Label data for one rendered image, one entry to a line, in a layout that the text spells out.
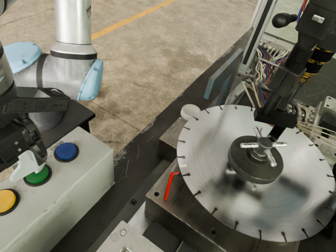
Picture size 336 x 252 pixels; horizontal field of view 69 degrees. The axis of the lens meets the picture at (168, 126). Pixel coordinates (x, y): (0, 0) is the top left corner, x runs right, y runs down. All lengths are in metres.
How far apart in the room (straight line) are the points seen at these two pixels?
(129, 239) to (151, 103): 1.62
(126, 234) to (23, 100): 0.27
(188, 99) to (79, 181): 0.55
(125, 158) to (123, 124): 1.12
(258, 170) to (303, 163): 0.12
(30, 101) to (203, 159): 0.32
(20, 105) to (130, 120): 1.50
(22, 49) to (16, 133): 0.38
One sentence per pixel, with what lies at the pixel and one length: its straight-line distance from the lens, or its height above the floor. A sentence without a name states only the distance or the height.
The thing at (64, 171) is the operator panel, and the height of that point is 0.90.
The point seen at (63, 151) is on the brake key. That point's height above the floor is 0.91.
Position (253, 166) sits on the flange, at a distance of 0.52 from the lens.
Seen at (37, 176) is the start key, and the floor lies 0.91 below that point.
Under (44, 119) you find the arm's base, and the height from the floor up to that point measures 0.79.
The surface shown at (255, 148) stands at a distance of 0.51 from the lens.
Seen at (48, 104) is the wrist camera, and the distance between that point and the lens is 0.42.
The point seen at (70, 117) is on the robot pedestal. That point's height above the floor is 0.75.
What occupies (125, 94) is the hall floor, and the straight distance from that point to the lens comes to 2.08.
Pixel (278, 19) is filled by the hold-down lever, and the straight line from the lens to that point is 0.40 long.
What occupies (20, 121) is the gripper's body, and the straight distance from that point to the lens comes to 0.41.
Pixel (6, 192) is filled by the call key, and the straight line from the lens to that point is 0.54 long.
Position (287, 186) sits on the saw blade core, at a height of 0.95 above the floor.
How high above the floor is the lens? 1.34
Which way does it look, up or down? 47 degrees down
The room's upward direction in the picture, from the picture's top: 11 degrees clockwise
